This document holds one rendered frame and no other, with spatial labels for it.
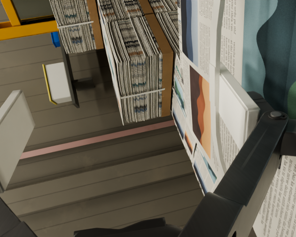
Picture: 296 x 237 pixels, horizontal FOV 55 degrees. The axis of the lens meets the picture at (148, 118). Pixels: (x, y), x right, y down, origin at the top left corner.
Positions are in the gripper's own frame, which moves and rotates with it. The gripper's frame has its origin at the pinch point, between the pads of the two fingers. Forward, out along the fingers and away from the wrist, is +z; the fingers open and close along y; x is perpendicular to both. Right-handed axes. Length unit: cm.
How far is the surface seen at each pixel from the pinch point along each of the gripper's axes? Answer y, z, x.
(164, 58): 15, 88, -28
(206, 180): 23, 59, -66
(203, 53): 8.4, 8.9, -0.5
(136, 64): 3, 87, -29
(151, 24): 13, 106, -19
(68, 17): -28, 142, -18
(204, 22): 8.4, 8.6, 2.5
